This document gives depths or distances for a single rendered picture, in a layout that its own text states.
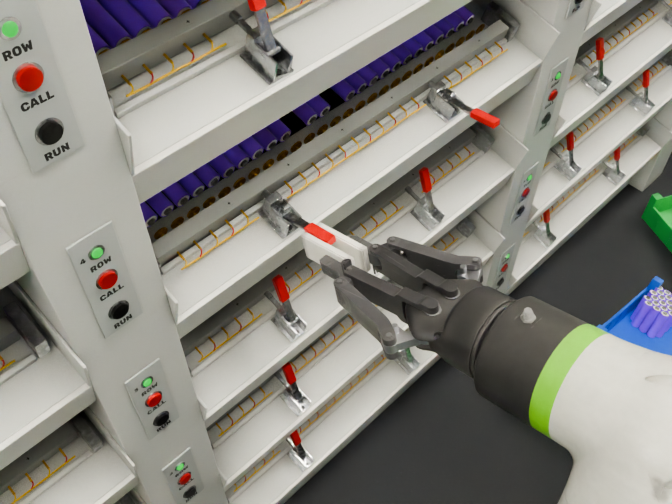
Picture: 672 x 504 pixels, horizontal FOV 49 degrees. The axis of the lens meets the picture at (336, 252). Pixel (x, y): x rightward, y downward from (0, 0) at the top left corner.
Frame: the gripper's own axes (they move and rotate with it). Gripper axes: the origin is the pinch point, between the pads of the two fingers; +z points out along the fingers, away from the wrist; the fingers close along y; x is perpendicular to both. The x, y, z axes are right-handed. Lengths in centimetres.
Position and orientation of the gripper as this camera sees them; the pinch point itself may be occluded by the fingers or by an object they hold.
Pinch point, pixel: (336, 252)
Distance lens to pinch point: 74.1
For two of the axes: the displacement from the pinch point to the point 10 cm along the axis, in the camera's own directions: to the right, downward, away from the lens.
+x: -1.7, -7.5, -6.3
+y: 7.1, -5.4, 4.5
